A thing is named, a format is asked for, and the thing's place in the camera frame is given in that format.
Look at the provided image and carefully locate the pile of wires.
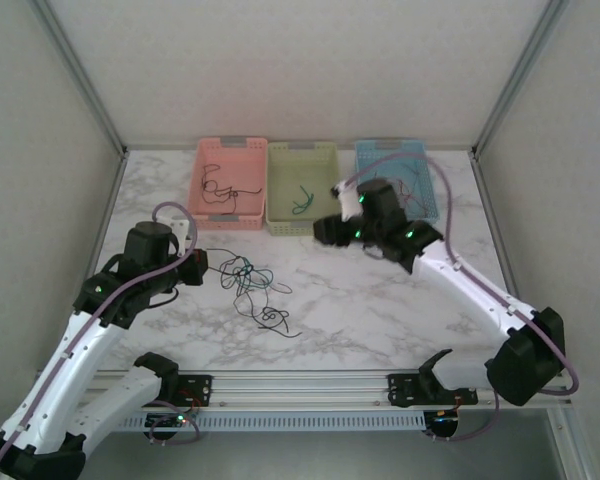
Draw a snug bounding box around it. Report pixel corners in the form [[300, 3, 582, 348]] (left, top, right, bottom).
[[205, 247, 294, 321]]

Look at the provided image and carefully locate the teal green thin cable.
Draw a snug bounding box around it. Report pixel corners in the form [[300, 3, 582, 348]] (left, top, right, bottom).
[[231, 258, 277, 297]]

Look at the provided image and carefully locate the green plastic basket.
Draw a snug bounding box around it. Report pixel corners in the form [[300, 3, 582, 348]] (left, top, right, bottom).
[[264, 140, 345, 237]]

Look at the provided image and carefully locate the blue plastic basket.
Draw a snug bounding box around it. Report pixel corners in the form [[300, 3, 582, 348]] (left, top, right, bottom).
[[354, 138, 440, 224]]

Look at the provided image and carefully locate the pink plastic basket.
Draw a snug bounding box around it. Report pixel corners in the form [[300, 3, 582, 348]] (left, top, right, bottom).
[[185, 135, 270, 232]]

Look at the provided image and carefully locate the small circuit board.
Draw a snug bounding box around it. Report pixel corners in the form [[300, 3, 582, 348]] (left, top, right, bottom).
[[144, 407, 201, 432], [426, 407, 462, 437]]

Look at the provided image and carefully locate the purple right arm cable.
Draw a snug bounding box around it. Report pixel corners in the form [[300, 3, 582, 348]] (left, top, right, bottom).
[[344, 152, 581, 444]]

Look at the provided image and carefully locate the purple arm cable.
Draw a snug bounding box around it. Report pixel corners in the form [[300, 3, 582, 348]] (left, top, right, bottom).
[[0, 201, 201, 466], [344, 152, 581, 444]]

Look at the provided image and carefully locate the aluminium table side rail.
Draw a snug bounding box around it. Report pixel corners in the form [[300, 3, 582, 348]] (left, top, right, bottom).
[[54, 149, 130, 372], [471, 149, 569, 381]]

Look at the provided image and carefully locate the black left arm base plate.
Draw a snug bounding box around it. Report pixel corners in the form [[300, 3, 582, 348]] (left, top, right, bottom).
[[172, 373, 214, 407]]

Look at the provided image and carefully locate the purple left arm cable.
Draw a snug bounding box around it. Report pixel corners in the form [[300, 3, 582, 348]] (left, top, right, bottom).
[[0, 201, 201, 466]]

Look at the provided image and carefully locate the aluminium mounting rail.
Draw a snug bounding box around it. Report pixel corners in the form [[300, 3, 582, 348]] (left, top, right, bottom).
[[32, 368, 576, 410]]

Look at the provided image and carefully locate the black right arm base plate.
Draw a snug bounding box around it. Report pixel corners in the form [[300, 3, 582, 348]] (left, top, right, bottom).
[[387, 373, 479, 406]]

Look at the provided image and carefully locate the slotted grey cable duct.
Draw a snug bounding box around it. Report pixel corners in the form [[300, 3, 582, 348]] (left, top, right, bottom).
[[117, 411, 427, 433]]

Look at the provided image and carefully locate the aluminium frame post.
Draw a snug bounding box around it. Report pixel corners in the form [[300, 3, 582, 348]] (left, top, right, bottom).
[[471, 0, 572, 160], [32, 0, 129, 159]]

